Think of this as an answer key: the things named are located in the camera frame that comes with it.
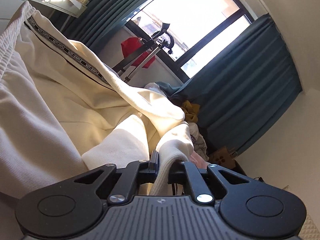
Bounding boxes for cream white sweatpants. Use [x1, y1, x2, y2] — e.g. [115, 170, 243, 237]
[1, 2, 193, 198]

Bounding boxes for mustard yellow garment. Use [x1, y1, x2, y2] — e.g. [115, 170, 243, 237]
[181, 100, 200, 123]

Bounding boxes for cardboard box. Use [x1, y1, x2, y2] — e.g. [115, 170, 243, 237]
[208, 146, 238, 169]

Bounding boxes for teal curtain left panel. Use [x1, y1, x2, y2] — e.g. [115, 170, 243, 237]
[50, 0, 148, 54]

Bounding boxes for red cloth on rack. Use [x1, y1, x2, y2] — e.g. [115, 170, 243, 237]
[120, 36, 156, 68]

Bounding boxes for teal curtain right panel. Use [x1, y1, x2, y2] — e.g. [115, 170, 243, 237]
[172, 14, 302, 153]

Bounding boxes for teal curtain panel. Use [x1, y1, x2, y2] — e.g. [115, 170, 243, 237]
[50, 0, 148, 54]
[172, 14, 302, 153]

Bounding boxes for pile of clothes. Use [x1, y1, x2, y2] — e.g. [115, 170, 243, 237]
[144, 82, 209, 161]

